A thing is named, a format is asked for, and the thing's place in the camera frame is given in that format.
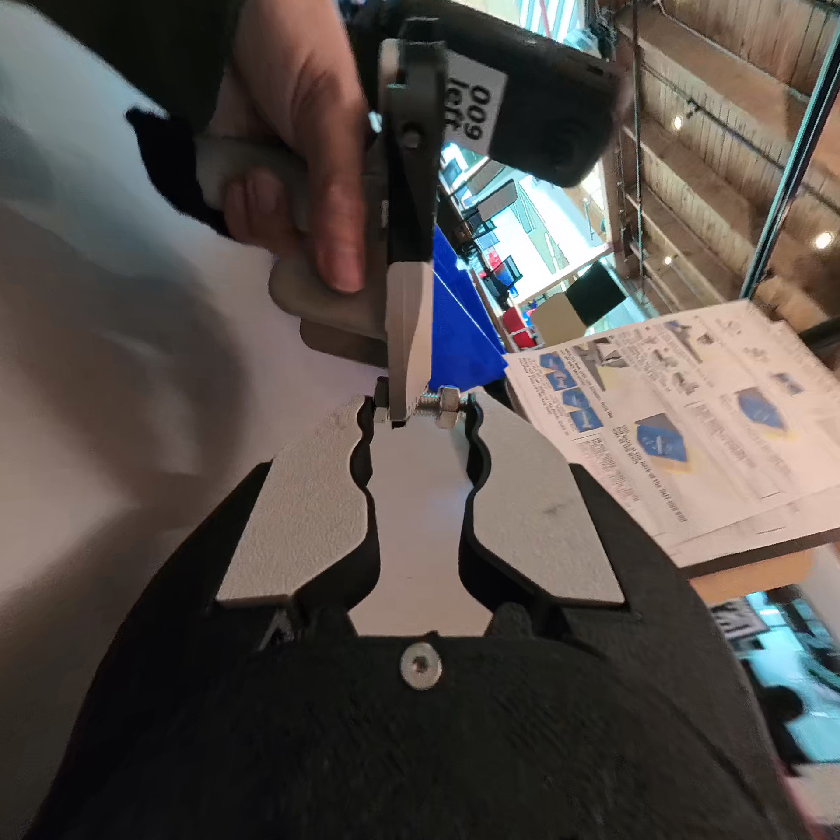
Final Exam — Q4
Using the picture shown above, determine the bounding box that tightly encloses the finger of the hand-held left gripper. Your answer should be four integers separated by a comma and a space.
269, 255, 436, 426
301, 320, 395, 427

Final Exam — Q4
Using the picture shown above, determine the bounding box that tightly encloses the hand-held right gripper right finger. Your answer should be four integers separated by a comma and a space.
459, 392, 626, 637

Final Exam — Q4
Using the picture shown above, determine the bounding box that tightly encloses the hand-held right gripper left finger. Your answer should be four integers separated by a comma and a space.
215, 394, 382, 637

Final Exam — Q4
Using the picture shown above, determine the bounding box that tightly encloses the blue plastic bin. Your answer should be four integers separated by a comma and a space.
428, 223, 510, 396

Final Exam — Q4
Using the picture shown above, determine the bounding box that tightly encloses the steel bolt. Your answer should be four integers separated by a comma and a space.
374, 390, 471, 429

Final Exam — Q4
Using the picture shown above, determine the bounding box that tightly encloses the steel hex nut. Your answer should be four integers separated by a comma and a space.
433, 386, 466, 431

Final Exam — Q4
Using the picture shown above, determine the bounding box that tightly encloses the person's left forearm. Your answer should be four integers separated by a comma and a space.
20, 0, 247, 143

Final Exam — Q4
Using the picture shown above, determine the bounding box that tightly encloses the grey desk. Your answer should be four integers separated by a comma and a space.
0, 0, 514, 829

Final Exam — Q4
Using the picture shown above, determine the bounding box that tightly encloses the person's left hand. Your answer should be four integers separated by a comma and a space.
213, 0, 370, 295

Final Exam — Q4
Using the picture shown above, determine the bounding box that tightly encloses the printed instruction sheet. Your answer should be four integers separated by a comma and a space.
505, 298, 840, 569

